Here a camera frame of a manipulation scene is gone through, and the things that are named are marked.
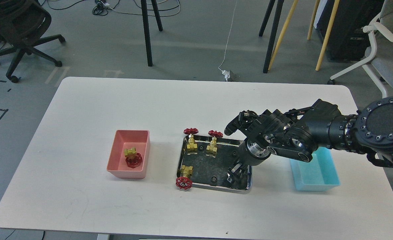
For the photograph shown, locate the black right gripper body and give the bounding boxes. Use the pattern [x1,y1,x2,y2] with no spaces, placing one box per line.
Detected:
[237,138,271,166]

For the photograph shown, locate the brass valve red handwheel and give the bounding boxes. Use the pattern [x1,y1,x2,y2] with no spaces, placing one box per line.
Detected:
[124,147,143,168]

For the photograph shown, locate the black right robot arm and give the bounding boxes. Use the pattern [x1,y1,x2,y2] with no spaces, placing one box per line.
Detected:
[224,97,393,168]

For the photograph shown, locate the brass valve top right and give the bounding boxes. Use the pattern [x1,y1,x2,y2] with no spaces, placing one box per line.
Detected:
[206,130,223,158]

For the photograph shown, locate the brass valve top left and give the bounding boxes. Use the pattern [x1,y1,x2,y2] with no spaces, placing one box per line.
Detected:
[184,128,198,155]

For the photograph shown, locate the brass valve bottom left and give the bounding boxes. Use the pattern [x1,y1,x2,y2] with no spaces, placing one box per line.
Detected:
[175,165,193,190]

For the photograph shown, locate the blue plastic box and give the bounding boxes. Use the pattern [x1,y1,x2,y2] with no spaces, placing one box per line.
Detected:
[289,147,341,191]

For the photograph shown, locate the pink plastic box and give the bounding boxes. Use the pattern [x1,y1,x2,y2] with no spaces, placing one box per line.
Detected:
[106,130,150,179]

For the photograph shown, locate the stainless steel tray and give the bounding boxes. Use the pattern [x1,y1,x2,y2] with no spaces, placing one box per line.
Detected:
[176,135,252,193]

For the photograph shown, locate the white power adapter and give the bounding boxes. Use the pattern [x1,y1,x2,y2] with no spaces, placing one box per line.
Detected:
[222,70,239,82]

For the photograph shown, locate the black and wooden easel legs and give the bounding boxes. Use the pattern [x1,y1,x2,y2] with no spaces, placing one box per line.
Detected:
[259,0,340,74]

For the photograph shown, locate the black cabinet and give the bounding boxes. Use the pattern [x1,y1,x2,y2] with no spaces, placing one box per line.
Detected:
[326,0,384,61]

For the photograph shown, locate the white grey office chair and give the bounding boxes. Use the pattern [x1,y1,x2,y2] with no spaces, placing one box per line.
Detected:
[327,0,393,97]

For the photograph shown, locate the black tripod legs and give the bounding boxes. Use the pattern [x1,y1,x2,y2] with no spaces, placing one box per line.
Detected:
[141,0,163,67]

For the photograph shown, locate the black office chair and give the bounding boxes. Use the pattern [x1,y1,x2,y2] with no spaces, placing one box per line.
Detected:
[0,0,65,83]

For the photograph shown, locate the white cable on floor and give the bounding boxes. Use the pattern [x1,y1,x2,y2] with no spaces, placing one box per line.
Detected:
[218,0,238,72]

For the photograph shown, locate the black cables on floor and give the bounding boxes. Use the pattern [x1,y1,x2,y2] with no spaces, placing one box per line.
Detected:
[40,0,181,17]

